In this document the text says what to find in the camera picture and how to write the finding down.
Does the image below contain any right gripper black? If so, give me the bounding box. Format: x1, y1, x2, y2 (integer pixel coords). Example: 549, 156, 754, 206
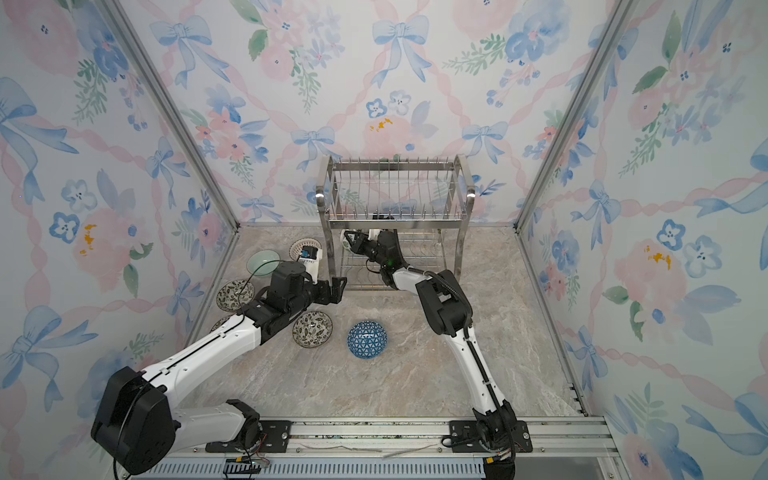
344, 232, 389, 272

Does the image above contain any steel two-tier dish rack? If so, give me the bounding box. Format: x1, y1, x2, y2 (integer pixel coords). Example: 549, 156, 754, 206
312, 154, 478, 291

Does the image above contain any blue triangle pattern bowl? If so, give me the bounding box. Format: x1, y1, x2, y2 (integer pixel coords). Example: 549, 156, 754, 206
346, 320, 388, 360

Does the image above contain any green leaf pattern bowl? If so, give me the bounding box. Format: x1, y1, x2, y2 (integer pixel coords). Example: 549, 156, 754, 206
340, 230, 356, 252

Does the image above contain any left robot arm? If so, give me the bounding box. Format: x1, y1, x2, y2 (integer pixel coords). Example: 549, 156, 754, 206
90, 261, 347, 475

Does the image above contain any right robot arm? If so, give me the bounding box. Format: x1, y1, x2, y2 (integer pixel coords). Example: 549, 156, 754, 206
344, 230, 523, 461

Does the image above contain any black floral bowl centre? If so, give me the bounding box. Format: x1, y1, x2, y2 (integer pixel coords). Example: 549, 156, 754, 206
292, 311, 333, 349

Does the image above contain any maroon patterned white bowl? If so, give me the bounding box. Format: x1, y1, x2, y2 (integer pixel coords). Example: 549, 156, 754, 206
289, 238, 322, 261

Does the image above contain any mint green bowl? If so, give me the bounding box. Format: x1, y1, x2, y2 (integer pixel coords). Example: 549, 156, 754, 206
246, 250, 282, 277

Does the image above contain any black floral bowl upper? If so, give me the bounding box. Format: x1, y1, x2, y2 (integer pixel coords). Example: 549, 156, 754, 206
216, 279, 255, 313

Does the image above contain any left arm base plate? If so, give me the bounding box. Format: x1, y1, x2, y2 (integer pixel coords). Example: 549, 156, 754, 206
205, 420, 292, 455

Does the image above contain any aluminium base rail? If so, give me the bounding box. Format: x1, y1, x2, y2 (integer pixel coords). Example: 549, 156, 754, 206
142, 417, 629, 479

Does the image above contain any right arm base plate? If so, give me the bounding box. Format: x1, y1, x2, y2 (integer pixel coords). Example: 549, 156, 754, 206
441, 420, 533, 455

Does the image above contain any right aluminium frame post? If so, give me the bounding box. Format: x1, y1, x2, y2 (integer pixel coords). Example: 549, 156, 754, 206
514, 0, 636, 234

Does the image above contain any aluminium frame post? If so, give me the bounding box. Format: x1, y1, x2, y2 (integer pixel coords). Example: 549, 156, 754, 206
514, 0, 636, 234
95, 1, 240, 232

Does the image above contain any left aluminium frame post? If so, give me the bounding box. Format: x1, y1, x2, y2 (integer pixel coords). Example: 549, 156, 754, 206
95, 1, 240, 232

